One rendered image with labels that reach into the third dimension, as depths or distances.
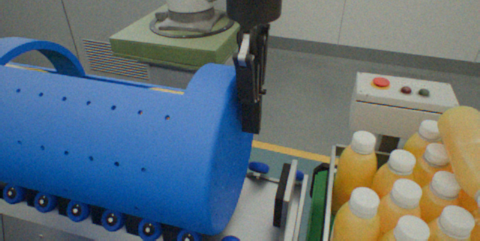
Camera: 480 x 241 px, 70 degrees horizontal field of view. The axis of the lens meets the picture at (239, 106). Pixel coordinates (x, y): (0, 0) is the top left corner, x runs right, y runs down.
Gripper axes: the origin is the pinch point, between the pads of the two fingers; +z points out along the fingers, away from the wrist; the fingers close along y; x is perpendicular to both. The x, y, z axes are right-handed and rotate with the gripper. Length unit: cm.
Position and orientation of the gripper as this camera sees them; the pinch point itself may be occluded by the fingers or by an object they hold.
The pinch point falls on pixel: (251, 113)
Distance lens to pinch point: 56.3
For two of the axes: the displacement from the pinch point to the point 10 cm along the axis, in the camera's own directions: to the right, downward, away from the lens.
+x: -9.6, -1.5, 2.3
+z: 0.0, 8.3, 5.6
